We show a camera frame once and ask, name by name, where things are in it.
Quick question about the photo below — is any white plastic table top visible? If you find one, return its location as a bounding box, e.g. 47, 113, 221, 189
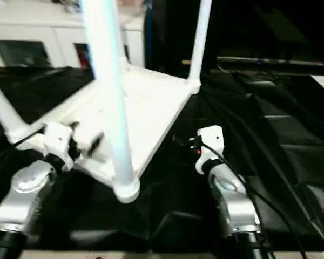
5, 66, 202, 205

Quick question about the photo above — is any red packet in cabinet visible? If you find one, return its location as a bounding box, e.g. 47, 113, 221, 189
78, 45, 89, 67

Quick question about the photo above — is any black glossy mat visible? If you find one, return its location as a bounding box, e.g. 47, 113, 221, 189
0, 64, 324, 251

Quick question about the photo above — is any white cabinet with glass doors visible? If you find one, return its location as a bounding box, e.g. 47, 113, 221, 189
0, 0, 146, 68

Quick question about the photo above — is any black long pole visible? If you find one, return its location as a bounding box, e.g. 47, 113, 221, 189
217, 56, 324, 68

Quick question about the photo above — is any black backdrop cloth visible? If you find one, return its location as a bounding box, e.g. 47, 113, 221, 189
144, 0, 324, 68

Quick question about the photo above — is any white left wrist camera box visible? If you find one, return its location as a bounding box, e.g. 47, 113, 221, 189
42, 122, 76, 171

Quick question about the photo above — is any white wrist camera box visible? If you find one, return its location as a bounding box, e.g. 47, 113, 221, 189
195, 125, 224, 175
42, 122, 76, 171

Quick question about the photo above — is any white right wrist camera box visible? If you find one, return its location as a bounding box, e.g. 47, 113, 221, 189
195, 125, 224, 175

